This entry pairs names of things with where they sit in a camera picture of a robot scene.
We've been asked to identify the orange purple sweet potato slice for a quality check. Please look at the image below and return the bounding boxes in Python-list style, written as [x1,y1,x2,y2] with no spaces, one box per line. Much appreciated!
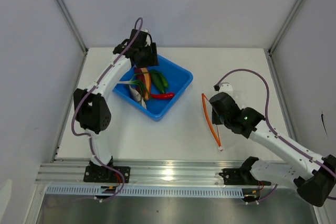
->
[134,68,151,101]

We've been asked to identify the dark green cucumber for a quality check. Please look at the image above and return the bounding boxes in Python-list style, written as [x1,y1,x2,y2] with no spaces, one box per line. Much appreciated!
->
[149,70,166,94]

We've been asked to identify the clear zip top bag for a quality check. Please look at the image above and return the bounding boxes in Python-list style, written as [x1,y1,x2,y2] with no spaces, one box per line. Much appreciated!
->
[201,89,253,153]

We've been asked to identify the green spring onion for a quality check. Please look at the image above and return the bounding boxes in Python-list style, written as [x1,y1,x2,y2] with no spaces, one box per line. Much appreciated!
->
[117,73,150,99]

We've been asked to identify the grey toy fish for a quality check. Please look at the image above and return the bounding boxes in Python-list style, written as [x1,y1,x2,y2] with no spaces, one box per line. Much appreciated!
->
[129,86,147,109]

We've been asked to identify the blue plastic bin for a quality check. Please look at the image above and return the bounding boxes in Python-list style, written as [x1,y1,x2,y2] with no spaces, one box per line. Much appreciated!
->
[113,55,193,122]

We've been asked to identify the red chili pepper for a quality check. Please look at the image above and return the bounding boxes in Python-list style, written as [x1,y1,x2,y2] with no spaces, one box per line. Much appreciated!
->
[151,92,175,100]

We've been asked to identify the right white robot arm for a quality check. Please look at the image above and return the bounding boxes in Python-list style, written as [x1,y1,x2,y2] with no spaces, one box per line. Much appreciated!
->
[209,92,335,207]

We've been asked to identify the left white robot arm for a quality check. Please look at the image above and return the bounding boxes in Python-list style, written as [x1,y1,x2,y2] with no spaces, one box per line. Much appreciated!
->
[71,28,159,182]

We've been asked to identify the light green pepper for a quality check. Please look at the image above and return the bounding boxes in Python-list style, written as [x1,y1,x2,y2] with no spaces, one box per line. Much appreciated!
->
[159,73,169,89]

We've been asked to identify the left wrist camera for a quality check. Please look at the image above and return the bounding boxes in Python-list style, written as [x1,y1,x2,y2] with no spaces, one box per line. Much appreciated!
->
[141,29,153,47]

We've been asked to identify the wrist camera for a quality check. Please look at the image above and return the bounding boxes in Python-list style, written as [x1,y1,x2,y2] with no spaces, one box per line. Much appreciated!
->
[141,29,153,47]
[219,82,234,96]

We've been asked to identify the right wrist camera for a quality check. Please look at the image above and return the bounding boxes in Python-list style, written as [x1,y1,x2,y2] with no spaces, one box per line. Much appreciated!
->
[219,82,234,96]

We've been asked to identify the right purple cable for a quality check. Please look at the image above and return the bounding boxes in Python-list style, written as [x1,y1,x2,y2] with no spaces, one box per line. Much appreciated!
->
[214,69,336,172]

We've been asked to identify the purple cable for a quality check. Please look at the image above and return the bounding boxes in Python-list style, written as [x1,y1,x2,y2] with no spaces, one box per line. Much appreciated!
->
[214,69,336,172]
[71,17,144,137]

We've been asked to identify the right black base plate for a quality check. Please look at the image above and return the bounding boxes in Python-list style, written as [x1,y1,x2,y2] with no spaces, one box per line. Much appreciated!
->
[218,168,258,186]

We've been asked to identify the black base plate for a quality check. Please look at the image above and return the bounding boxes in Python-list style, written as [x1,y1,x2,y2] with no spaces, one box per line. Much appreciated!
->
[218,168,258,186]
[83,165,131,184]

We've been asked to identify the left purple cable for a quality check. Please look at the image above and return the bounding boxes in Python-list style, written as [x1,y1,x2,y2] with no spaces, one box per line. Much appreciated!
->
[71,17,144,137]

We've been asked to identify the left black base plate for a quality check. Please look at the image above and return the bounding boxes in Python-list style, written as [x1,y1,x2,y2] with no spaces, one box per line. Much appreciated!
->
[83,165,131,184]

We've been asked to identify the aluminium rail frame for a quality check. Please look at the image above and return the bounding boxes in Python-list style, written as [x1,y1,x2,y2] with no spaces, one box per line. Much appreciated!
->
[35,159,242,186]

